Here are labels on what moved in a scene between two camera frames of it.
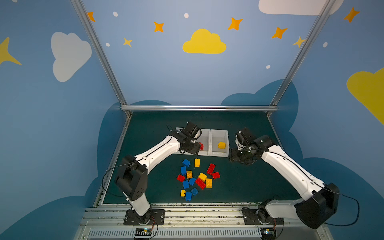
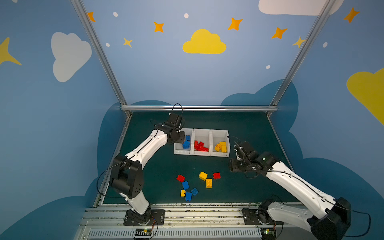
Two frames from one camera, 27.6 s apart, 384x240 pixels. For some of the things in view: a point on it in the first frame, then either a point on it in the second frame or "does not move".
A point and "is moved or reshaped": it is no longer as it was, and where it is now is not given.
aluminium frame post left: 101,55 does not move
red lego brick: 180,178 does not move
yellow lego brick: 197,162 -> 218,147
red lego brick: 201,183 is moved or reshaped
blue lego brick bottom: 188,196 does not move
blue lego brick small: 185,183 does not move
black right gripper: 240,155 -> 237,165
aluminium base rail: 107,222 does not move
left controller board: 143,232 does not move
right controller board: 268,233 does not move
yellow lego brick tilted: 202,176 does not move
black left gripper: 192,147 -> 179,135
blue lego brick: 186,162 is moved or reshaped
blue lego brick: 194,191 does not move
